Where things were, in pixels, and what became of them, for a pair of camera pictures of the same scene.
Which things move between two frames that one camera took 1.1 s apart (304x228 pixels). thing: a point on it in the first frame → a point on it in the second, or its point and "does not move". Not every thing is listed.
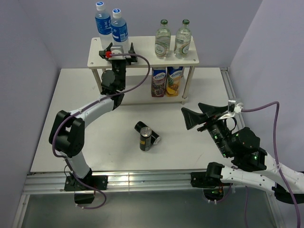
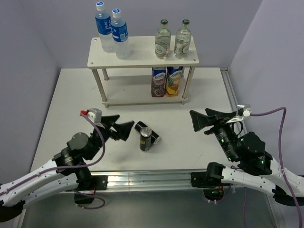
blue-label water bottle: x=103 y=22 does not move
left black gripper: x=102 y=52 → x=123 y=129
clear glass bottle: x=163 y=41 does not move
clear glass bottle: x=183 y=41 does not move
